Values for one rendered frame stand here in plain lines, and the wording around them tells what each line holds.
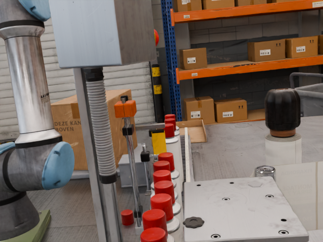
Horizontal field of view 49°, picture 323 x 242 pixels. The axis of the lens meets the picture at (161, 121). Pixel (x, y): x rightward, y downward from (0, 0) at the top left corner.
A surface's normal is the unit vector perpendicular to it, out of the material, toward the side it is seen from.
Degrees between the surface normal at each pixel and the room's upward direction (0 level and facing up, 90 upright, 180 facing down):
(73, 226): 0
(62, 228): 0
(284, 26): 90
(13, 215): 68
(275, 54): 91
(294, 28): 90
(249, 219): 0
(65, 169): 93
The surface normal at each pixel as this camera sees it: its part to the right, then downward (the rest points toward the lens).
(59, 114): -0.22, 0.24
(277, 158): -0.57, 0.26
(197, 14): 0.10, 0.22
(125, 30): 0.78, 0.06
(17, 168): -0.25, -0.16
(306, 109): -0.90, 0.24
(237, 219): -0.10, -0.97
